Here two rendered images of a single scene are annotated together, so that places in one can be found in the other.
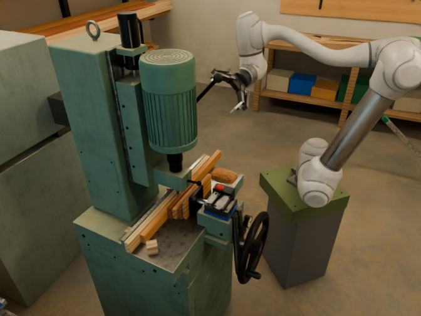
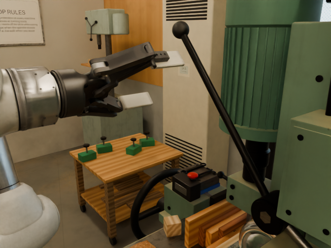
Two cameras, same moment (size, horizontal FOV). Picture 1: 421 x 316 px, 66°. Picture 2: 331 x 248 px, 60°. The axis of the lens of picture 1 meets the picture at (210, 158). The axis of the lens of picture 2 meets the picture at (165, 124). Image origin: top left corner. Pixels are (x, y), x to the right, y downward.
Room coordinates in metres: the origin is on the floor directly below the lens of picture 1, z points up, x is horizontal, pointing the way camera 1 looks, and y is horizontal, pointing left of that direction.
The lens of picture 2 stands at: (1.64, 0.20, 1.41)
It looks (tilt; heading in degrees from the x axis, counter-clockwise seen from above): 18 degrees down; 205
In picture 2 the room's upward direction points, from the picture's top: straight up
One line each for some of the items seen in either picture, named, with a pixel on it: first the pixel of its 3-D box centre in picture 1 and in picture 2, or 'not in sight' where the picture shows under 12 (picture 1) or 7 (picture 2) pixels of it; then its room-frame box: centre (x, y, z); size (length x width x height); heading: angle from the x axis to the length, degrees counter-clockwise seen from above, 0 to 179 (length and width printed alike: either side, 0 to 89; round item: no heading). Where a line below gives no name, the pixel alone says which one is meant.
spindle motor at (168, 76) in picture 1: (170, 102); (266, 59); (1.01, 0.13, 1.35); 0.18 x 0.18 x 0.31
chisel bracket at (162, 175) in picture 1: (172, 177); (257, 199); (1.02, 0.15, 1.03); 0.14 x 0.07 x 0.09; 62
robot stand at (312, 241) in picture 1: (298, 232); not in sight; (1.39, -0.54, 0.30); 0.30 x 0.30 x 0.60; 20
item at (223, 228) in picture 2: (181, 200); (243, 224); (0.99, 0.12, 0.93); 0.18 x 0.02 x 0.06; 152
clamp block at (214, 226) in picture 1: (220, 215); (195, 200); (0.92, -0.04, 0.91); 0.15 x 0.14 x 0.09; 152
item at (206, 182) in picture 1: (197, 195); (216, 217); (1.01, 0.05, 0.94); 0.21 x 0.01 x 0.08; 152
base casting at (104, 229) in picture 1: (157, 218); not in sight; (1.06, 0.24, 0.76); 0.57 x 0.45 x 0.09; 62
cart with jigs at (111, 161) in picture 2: not in sight; (126, 176); (-0.02, -0.91, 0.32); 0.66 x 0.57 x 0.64; 154
